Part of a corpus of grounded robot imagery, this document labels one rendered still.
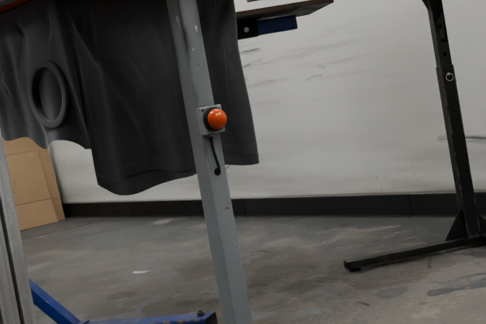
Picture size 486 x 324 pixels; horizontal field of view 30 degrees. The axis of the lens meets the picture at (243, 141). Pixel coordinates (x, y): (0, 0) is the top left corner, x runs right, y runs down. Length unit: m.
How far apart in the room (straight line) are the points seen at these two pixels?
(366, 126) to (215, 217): 2.71
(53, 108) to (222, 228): 0.49
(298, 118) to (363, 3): 0.75
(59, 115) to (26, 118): 0.21
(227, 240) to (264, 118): 3.20
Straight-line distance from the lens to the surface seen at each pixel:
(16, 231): 1.29
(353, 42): 4.29
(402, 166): 4.19
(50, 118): 1.95
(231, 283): 1.66
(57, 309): 3.00
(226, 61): 2.04
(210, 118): 1.60
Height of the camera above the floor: 0.69
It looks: 3 degrees down
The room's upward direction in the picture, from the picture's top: 10 degrees counter-clockwise
